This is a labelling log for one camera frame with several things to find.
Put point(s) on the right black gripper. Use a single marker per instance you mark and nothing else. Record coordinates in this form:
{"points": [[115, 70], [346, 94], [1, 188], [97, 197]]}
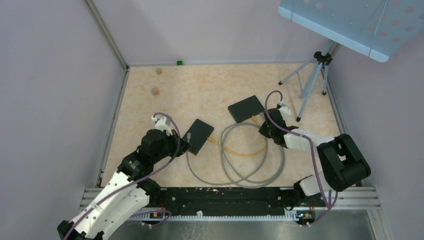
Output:
{"points": [[263, 131]]}

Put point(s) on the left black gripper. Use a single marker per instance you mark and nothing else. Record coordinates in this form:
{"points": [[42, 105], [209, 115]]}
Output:
{"points": [[181, 145]]}

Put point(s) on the black network switch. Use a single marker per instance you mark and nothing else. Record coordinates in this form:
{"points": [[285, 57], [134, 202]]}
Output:
{"points": [[246, 108], [197, 135]]}

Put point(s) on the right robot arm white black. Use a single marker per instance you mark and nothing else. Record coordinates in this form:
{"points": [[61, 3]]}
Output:
{"points": [[338, 163]]}

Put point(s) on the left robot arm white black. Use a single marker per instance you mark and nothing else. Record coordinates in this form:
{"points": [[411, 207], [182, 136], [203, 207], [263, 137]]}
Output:
{"points": [[127, 191]]}

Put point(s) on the wooden cube near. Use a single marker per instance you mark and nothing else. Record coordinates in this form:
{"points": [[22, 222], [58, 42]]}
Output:
{"points": [[155, 91]]}

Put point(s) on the wooden cube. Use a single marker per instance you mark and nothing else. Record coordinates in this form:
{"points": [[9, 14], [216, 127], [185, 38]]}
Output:
{"points": [[155, 91], [159, 71]]}

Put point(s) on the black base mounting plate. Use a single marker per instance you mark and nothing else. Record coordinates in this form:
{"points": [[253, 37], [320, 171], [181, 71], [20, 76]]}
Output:
{"points": [[231, 201]]}

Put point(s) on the wooden cube far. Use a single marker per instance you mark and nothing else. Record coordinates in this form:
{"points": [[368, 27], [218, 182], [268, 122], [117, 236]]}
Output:
{"points": [[159, 71]]}

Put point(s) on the grey tripod stand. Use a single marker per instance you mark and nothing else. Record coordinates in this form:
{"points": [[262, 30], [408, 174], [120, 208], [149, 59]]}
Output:
{"points": [[322, 60]]}

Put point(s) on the light blue perforated board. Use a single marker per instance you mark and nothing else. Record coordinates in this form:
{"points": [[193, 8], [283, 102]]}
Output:
{"points": [[374, 28]]}

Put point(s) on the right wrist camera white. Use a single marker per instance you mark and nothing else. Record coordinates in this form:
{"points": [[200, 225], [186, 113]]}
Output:
{"points": [[284, 110]]}

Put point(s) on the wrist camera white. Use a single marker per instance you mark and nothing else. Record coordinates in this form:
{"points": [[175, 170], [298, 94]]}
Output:
{"points": [[284, 110], [163, 124]]}

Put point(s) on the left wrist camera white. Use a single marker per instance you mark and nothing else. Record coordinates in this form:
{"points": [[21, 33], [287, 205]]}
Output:
{"points": [[163, 124]]}

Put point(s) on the white slotted cable duct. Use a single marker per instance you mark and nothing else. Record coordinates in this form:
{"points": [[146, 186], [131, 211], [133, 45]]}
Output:
{"points": [[199, 216]]}

